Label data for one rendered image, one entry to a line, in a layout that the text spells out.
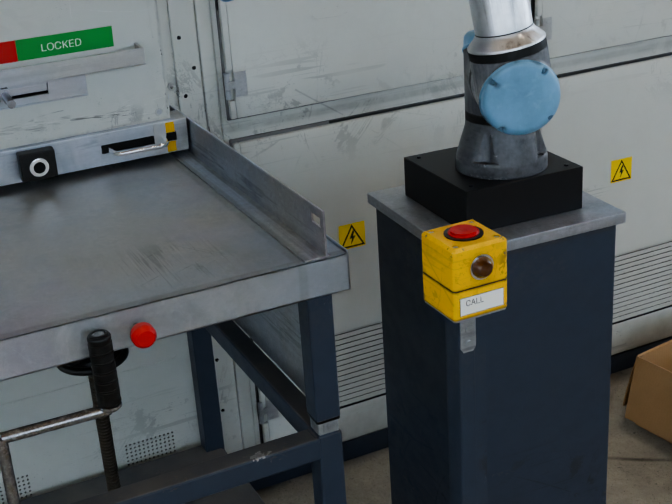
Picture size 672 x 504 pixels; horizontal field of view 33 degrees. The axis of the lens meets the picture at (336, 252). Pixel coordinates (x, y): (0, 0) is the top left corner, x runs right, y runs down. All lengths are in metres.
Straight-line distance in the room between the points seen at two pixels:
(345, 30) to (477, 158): 0.51
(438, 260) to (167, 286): 0.37
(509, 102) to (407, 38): 0.67
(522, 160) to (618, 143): 0.87
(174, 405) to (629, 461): 1.01
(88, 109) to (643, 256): 1.46
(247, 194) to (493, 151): 0.40
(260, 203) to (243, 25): 0.49
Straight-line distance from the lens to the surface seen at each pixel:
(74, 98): 1.97
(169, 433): 2.39
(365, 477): 2.56
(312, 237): 1.59
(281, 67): 2.19
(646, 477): 2.58
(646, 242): 2.84
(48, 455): 2.34
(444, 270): 1.40
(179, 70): 2.14
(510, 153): 1.83
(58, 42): 1.94
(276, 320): 1.86
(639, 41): 2.67
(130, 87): 1.99
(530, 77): 1.65
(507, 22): 1.66
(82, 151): 1.99
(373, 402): 2.55
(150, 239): 1.69
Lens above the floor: 1.44
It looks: 23 degrees down
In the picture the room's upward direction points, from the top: 4 degrees counter-clockwise
